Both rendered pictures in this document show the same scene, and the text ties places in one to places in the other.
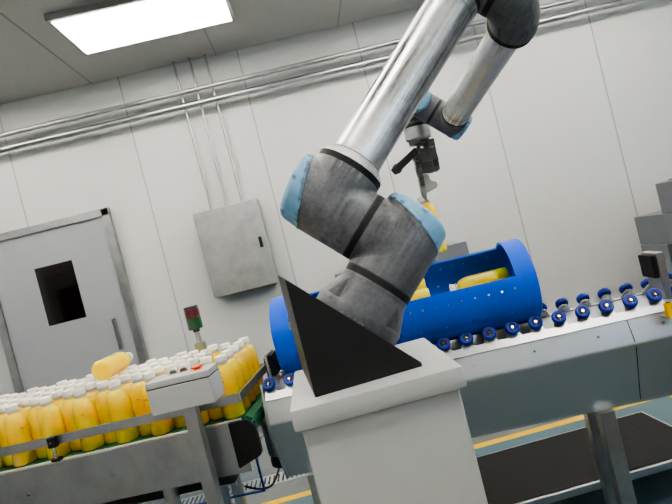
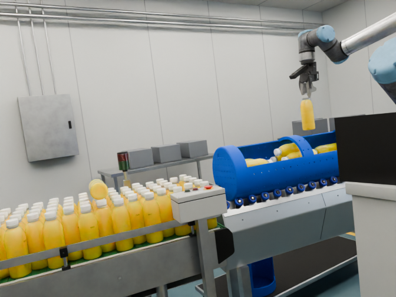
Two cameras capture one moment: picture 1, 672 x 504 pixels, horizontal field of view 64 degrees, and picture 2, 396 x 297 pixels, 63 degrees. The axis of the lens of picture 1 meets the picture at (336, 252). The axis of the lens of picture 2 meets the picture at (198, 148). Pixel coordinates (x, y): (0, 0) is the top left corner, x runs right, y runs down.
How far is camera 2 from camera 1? 1.21 m
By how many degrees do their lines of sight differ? 27
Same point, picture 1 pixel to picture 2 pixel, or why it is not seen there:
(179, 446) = (177, 250)
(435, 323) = (324, 169)
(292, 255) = (88, 137)
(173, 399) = (198, 210)
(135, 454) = (141, 258)
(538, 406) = not seen: hidden behind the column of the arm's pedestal
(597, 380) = not seen: hidden behind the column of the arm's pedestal
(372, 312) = not seen: outside the picture
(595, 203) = (256, 129)
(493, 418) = (339, 227)
